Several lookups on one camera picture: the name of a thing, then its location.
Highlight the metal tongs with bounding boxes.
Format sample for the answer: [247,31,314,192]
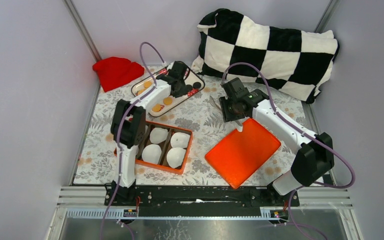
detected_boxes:
[211,96,246,133]

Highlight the white strawberry tray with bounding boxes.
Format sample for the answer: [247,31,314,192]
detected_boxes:
[131,61,206,117]

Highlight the round yellow biscuit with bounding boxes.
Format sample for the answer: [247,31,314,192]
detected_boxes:
[142,81,154,90]
[163,97,173,106]
[152,104,164,113]

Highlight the orange cookie box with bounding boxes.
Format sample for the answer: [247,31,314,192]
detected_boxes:
[114,119,194,175]

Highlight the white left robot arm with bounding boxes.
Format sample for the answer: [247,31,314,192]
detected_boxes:
[110,61,189,206]

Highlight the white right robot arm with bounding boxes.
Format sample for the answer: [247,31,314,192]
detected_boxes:
[219,78,335,206]

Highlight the black sandwich cookie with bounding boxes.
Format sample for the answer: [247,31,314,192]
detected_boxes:
[192,81,202,90]
[186,84,193,92]

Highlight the orange box lid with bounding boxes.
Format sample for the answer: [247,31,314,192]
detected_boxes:
[204,118,281,189]

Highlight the white paper cup liner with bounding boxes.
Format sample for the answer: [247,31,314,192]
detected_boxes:
[166,147,186,169]
[149,127,169,145]
[141,144,162,165]
[170,132,191,149]

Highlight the red knit hat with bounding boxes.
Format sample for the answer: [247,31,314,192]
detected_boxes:
[92,56,145,93]

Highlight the black white checkered pillow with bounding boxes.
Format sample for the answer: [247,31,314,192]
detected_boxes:
[191,8,340,104]

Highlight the floral tablecloth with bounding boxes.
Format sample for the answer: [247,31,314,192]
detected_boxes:
[72,74,313,186]

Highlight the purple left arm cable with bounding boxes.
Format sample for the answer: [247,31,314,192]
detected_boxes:
[99,41,166,240]

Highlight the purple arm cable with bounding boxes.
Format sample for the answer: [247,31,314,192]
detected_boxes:
[99,41,166,240]
[220,62,357,240]

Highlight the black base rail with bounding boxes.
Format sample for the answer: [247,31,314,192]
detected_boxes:
[104,183,300,208]

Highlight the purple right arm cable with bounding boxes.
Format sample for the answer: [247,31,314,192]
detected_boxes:
[220,62,357,240]

